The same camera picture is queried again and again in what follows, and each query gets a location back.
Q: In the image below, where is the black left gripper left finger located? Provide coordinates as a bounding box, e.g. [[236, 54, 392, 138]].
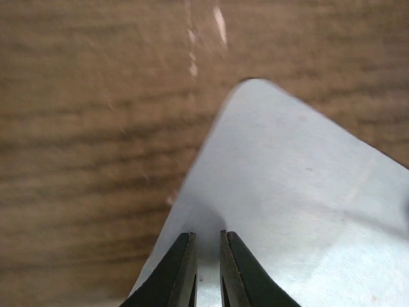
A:
[[120, 232, 197, 307]]

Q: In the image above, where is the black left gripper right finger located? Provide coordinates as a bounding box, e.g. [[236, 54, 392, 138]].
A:
[[220, 230, 300, 307]]

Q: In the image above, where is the light blue cleaning cloth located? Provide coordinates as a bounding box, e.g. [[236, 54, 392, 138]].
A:
[[135, 79, 408, 306]]

